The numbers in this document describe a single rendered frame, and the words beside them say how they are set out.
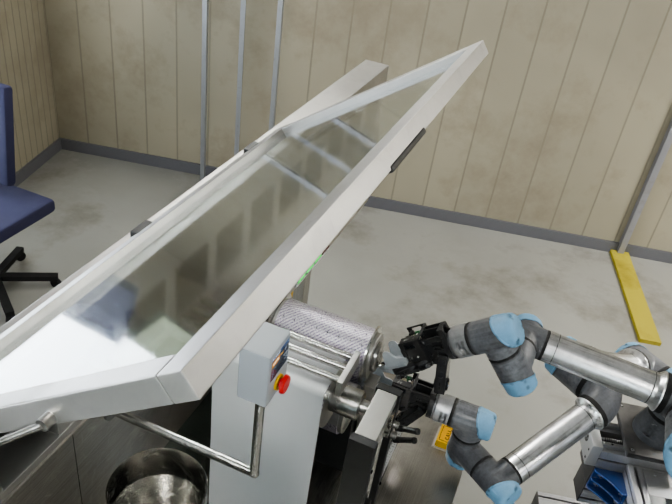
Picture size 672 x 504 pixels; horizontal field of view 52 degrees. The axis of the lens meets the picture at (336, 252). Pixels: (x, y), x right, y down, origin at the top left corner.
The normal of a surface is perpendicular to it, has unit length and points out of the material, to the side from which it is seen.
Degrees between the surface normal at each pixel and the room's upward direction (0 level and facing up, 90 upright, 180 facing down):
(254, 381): 90
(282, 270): 54
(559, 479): 0
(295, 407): 90
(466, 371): 0
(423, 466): 0
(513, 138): 90
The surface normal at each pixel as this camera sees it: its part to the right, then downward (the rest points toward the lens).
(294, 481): -0.38, 0.48
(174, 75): -0.16, 0.54
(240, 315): 0.81, -0.23
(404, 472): 0.12, -0.82
